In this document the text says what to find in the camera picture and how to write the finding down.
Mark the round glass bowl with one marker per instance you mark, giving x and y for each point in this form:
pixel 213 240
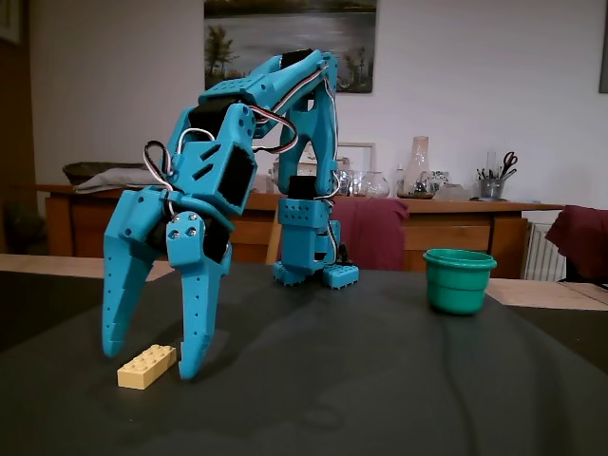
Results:
pixel 375 185

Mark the lake landscape painting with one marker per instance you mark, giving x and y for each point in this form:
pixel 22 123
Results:
pixel 247 38

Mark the green plastic cup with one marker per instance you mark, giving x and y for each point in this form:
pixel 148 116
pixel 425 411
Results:
pixel 457 285

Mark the blue gripper body black motor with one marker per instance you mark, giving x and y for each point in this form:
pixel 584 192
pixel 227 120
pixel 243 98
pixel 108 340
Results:
pixel 142 214

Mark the maroon covered chair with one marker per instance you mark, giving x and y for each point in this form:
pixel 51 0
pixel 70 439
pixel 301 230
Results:
pixel 582 242

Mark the white porcelain tureen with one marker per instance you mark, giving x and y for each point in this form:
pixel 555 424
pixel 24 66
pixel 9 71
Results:
pixel 309 164

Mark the white picture frame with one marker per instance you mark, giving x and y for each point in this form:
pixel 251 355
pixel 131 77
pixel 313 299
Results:
pixel 366 157

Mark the folded grey blanket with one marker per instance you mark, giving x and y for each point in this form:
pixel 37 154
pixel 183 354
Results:
pixel 123 176

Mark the patterned mug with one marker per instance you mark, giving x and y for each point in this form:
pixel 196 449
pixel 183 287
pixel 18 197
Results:
pixel 441 179

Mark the wooden sideboard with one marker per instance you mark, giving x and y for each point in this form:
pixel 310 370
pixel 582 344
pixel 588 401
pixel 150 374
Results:
pixel 85 223

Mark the pale stone piece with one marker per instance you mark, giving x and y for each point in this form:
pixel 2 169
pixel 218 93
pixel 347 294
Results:
pixel 453 192

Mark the dark shallow bowl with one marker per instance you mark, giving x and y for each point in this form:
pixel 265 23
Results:
pixel 90 170

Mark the tall glass vase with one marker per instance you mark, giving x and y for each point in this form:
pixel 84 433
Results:
pixel 418 166

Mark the maroon cloth on chair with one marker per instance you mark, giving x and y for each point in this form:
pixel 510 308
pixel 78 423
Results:
pixel 375 233

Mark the dark framed wall picture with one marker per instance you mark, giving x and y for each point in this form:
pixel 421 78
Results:
pixel 604 47

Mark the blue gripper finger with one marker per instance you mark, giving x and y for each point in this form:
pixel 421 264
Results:
pixel 197 304
pixel 119 294

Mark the metal pencil cup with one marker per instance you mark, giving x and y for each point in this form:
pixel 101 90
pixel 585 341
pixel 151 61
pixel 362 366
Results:
pixel 491 189

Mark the black table cloth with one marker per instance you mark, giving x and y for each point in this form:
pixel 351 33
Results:
pixel 332 389

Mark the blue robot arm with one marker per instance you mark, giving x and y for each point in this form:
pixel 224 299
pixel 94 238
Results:
pixel 304 81

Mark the white radiator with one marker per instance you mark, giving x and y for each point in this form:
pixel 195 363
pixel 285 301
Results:
pixel 544 256

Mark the cream lego brick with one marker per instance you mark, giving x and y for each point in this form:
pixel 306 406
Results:
pixel 142 370

